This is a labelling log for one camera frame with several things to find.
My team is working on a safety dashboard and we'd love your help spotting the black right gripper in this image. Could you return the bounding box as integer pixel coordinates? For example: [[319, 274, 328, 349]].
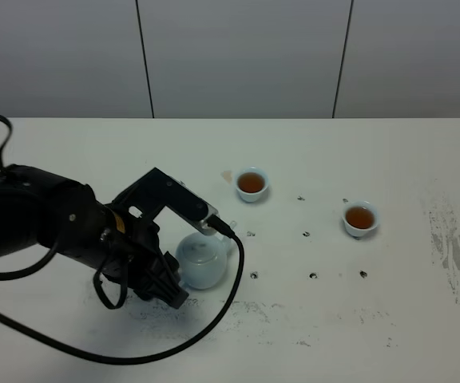
[[93, 203, 188, 308]]

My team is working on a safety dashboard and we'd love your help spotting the pale blue porcelain teapot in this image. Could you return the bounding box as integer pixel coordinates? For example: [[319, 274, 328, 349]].
[[175, 232, 231, 290]]

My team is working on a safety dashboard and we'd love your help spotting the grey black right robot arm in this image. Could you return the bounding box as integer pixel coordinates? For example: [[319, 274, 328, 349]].
[[0, 165, 188, 310]]

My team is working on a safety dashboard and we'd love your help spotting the left pale blue teacup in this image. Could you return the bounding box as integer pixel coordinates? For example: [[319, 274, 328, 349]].
[[234, 167, 269, 203]]

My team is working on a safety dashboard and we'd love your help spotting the pale blue teacup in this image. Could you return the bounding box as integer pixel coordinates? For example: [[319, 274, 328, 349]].
[[342, 200, 380, 239], [234, 167, 269, 203]]

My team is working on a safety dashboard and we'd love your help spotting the right pale blue teacup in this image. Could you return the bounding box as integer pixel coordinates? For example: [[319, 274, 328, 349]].
[[342, 200, 380, 239]]

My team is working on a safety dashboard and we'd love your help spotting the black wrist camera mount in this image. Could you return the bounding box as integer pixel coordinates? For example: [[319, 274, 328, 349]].
[[111, 168, 219, 235]]

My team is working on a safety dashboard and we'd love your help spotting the black usb camera cable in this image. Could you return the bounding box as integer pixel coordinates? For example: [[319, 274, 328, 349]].
[[0, 217, 245, 366]]

